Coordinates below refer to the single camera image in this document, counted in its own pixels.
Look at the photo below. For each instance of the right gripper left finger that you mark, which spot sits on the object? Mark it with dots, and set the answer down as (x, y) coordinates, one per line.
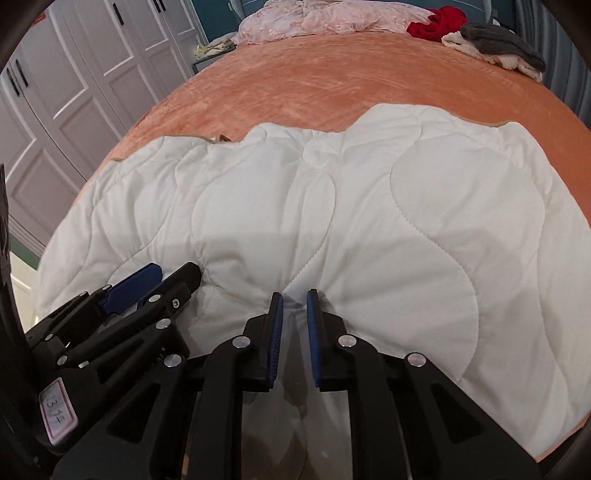
(221, 396)

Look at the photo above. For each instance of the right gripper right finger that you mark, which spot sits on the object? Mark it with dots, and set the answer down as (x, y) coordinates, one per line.
(408, 419)

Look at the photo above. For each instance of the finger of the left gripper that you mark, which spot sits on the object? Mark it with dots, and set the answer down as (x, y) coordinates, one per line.
(88, 331)
(132, 289)

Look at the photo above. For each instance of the white quilted jacket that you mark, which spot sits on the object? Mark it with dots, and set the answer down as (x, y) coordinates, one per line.
(423, 231)

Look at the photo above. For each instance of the white panelled wardrobe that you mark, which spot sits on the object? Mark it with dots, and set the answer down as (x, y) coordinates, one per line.
(81, 77)

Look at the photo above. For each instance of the blue bedside table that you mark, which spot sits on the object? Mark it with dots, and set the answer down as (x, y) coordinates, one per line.
(200, 64)

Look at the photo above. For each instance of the items on bedside table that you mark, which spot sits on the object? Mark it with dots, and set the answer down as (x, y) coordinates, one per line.
(216, 47)

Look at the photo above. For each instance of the orange plush bedspread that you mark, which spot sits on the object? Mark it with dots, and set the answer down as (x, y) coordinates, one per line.
(326, 83)

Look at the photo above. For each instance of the blue upholstered headboard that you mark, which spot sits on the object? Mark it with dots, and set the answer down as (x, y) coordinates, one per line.
(219, 17)

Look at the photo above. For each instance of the pink floral quilt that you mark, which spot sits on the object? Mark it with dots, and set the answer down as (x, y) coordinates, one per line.
(279, 20)

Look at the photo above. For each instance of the grey pleated curtain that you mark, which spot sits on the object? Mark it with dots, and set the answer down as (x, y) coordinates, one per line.
(567, 74)

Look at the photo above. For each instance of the dark grey knit garment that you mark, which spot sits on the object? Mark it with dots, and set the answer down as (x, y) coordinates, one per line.
(491, 39)

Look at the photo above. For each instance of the red garment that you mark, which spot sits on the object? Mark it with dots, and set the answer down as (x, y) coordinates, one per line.
(441, 21)

